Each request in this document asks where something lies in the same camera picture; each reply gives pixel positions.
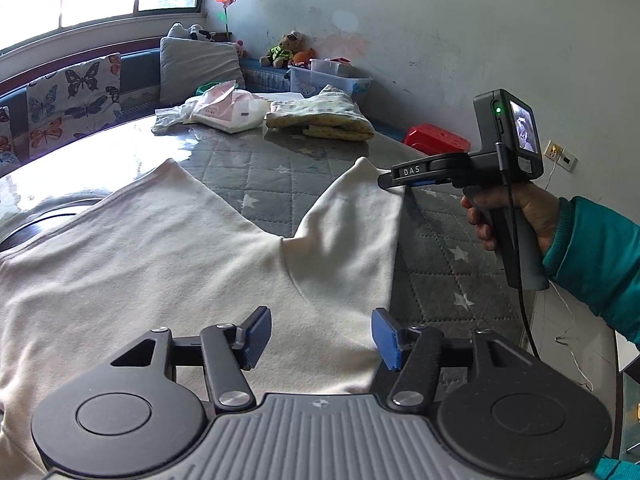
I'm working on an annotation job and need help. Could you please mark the grey cushion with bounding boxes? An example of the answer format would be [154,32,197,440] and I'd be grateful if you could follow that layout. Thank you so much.
[160,37,245,105]

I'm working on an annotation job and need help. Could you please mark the person's right hand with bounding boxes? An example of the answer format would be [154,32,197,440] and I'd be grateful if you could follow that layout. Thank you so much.
[460,183,560,256]

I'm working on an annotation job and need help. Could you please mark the round black induction cooktop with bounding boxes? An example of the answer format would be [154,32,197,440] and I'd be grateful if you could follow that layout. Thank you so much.
[0,197,102,252]

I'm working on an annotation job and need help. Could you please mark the orange plush toy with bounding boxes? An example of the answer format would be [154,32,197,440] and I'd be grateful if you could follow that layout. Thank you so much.
[290,48,317,68]

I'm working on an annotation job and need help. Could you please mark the clear plastic storage box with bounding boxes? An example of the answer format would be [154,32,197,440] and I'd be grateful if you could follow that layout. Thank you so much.
[288,66,373,101]

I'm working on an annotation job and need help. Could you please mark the white power cord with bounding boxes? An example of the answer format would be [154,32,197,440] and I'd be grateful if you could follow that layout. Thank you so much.
[544,159,597,392]

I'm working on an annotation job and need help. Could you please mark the yellow floral folded blanket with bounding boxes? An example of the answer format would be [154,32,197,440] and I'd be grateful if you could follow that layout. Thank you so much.
[265,84,375,142]

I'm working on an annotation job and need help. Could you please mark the brown teddy bear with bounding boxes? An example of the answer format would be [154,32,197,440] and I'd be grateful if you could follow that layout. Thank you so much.
[259,30,304,68]

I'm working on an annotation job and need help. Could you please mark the green plastic bowl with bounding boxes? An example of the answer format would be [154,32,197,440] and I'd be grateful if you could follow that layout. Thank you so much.
[195,81,218,96]

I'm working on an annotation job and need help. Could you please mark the grey quilted star mat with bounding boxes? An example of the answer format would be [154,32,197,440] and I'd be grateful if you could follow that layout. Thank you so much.
[178,126,526,346]

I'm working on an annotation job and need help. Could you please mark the butterfly print cushion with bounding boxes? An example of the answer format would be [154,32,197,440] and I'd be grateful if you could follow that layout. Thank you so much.
[26,52,122,159]
[0,106,21,177]

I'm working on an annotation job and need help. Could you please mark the pink white folded garment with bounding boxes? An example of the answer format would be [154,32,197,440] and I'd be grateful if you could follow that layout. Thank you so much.
[151,81,270,134]

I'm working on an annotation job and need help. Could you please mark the teal right jacket sleeve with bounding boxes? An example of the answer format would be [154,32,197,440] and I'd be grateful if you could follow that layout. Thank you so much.
[544,196,639,344]

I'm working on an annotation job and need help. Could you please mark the red plastic stool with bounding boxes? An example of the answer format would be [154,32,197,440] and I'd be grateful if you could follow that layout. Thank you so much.
[404,122,471,155]

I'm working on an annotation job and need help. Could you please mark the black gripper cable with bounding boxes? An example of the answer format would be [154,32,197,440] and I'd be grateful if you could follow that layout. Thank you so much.
[503,144,542,361]

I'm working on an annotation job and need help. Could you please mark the white plush toy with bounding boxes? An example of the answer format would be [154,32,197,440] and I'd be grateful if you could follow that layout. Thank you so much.
[167,22,216,42]

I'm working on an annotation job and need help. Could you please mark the cream white sweater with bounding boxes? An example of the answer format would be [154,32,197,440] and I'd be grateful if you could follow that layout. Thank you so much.
[1,159,405,479]

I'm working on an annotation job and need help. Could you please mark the wall power socket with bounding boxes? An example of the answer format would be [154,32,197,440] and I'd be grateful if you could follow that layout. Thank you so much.
[544,141,577,172]

